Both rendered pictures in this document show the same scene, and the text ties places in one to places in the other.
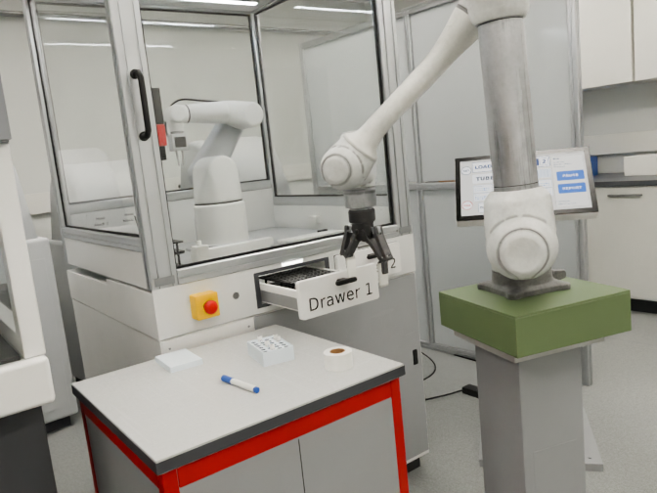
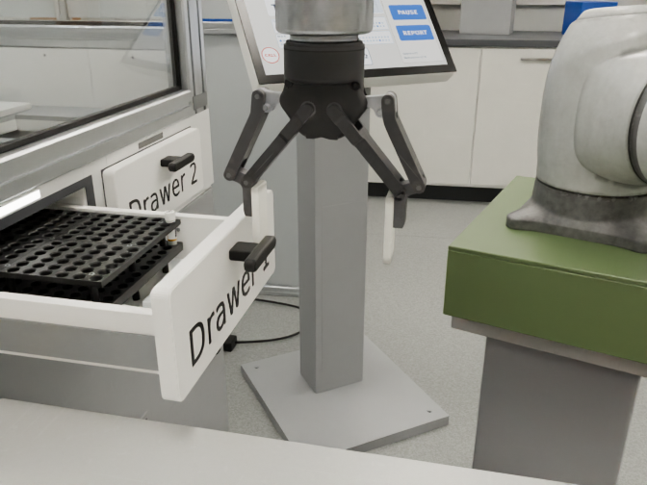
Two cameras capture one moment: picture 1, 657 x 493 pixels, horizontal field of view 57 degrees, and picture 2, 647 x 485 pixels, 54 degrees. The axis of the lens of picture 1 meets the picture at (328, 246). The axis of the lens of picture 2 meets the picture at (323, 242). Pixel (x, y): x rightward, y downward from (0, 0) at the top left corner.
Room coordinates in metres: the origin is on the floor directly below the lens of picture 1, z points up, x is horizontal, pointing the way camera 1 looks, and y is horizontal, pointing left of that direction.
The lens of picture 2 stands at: (1.22, 0.30, 1.16)
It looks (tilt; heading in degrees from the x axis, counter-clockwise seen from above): 22 degrees down; 319
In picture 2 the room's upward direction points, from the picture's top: straight up
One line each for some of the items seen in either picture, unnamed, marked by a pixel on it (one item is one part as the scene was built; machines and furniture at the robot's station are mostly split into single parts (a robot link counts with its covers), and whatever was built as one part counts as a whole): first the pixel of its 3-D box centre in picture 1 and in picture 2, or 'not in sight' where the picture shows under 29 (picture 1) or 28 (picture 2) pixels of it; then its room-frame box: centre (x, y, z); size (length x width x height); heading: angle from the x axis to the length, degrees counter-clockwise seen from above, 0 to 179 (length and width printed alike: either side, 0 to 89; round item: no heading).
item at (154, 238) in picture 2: not in sight; (138, 248); (1.82, 0.04, 0.90); 0.18 x 0.02 x 0.01; 126
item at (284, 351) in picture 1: (270, 350); not in sight; (1.53, 0.18, 0.78); 0.12 x 0.08 x 0.04; 25
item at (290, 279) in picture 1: (300, 284); (57, 265); (1.90, 0.10, 0.87); 0.22 x 0.18 x 0.06; 36
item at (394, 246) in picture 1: (369, 263); (160, 180); (2.11, -0.14, 0.87); 0.29 x 0.02 x 0.11; 126
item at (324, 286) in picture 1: (339, 290); (226, 277); (1.74, -0.02, 0.87); 0.29 x 0.02 x 0.11; 126
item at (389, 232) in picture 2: (382, 274); (389, 226); (1.62, -0.14, 0.93); 0.03 x 0.01 x 0.07; 126
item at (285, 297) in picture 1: (299, 285); (50, 268); (1.91, 0.11, 0.86); 0.40 x 0.26 x 0.06; 36
